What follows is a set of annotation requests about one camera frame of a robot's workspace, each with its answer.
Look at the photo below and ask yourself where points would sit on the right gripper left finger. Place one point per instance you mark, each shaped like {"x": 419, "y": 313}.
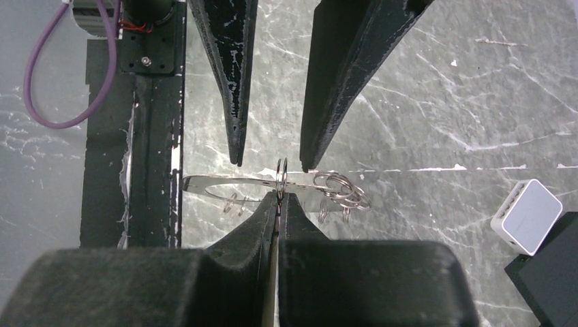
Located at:
{"x": 230, "y": 283}

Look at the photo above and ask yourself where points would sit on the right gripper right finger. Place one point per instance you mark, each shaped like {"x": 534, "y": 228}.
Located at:
{"x": 324, "y": 282}

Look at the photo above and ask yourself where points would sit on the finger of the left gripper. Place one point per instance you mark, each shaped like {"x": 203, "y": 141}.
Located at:
{"x": 350, "y": 40}
{"x": 227, "y": 29}

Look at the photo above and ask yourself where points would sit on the dark perforated ring plate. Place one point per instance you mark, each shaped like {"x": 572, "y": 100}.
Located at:
{"x": 250, "y": 191}

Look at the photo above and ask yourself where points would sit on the silver keyring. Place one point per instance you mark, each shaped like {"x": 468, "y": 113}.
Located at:
{"x": 281, "y": 178}
{"x": 357, "y": 200}
{"x": 334, "y": 184}

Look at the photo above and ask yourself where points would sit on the white rectangular box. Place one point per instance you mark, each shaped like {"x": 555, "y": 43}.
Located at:
{"x": 526, "y": 216}

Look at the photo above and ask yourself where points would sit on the black base frame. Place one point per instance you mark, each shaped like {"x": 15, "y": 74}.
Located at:
{"x": 132, "y": 188}

